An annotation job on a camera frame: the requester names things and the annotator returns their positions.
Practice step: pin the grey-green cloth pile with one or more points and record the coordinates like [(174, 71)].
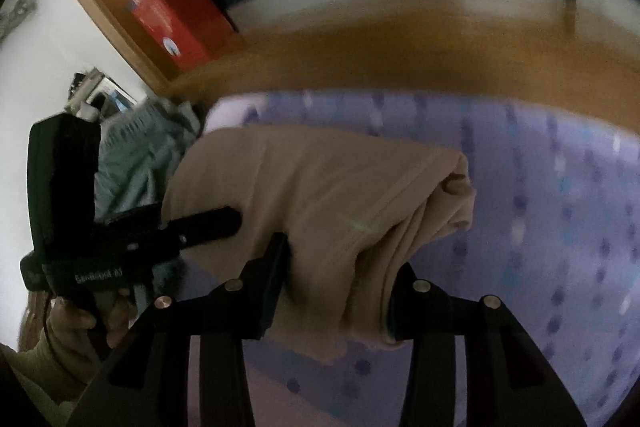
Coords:
[(135, 157)]

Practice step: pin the person's left forearm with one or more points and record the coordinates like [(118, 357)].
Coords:
[(40, 377)]

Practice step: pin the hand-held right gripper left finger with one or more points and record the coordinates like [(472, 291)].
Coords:
[(274, 267)]

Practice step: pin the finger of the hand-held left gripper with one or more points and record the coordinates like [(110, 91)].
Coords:
[(205, 227)]

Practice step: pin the beige garment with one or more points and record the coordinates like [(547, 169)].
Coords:
[(325, 197)]

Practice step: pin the red box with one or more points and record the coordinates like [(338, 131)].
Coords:
[(180, 22)]

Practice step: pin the grey wall hanging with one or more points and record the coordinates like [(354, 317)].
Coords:
[(17, 9)]

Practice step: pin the person's left hand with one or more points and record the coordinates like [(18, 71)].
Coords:
[(75, 324)]

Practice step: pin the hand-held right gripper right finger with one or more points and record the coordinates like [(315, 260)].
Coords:
[(402, 312)]

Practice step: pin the purple dotted bedsheet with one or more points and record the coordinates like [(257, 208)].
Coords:
[(550, 232)]

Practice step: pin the cluttered shelf items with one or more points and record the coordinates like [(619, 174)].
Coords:
[(100, 94)]

